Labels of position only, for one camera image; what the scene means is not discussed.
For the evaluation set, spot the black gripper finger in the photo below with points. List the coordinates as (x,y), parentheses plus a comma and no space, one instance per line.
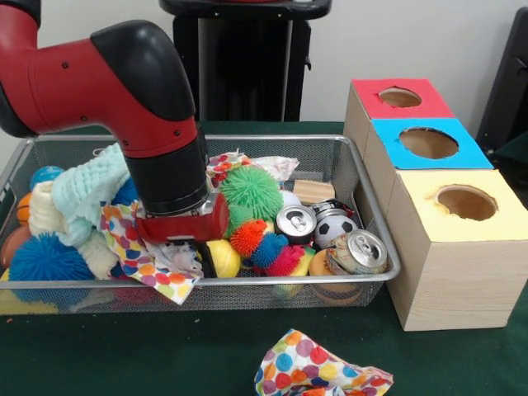
(207,260)

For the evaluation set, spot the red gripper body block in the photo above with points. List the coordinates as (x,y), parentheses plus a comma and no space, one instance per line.
(186,227)

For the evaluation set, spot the polka dot cloth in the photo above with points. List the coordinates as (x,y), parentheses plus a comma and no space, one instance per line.
(157,266)

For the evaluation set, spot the multicoloured spiky caterpillar toy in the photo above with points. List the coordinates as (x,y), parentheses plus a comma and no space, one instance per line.
(264,247)

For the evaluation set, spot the green spiky rubber ball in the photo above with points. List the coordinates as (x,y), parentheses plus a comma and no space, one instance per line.
(252,190)

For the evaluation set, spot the cream knitted cloth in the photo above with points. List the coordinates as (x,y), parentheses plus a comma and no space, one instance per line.
(99,254)

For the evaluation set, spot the mint green knitted cloth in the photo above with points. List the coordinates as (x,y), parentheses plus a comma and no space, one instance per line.
(91,198)

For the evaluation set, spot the colourful patterned cloth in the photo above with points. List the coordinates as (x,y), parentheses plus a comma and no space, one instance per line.
(305,363)

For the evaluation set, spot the blue spiky rubber ball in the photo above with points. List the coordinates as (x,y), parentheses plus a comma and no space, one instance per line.
(45,260)

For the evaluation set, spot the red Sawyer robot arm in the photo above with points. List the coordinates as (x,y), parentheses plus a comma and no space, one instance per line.
(107,82)

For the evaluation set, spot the shallow clear mesh bin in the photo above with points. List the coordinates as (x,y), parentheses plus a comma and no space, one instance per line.
(363,165)

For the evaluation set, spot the wooden box with three holes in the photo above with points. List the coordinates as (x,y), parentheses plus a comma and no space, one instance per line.
(454,280)

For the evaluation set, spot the plain yellow ball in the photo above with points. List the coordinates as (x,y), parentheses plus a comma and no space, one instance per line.
(226,257)

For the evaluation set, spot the dark green table cloth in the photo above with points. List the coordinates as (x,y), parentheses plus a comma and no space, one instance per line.
(516,148)
(247,338)

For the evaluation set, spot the small open silver can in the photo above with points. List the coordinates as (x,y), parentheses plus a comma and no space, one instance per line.
(295,223)

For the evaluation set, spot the flat wooden block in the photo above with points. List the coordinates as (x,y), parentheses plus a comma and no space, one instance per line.
(313,191)

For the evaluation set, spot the black and white soccer ball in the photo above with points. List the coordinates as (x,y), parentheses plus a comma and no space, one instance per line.
(334,227)

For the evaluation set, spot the crushed silver drink can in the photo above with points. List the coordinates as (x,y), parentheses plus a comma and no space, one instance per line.
(359,252)

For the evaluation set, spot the black panel stand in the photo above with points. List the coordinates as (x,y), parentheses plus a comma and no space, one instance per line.
(507,82)

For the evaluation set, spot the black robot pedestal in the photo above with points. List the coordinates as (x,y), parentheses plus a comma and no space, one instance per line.
(239,66)

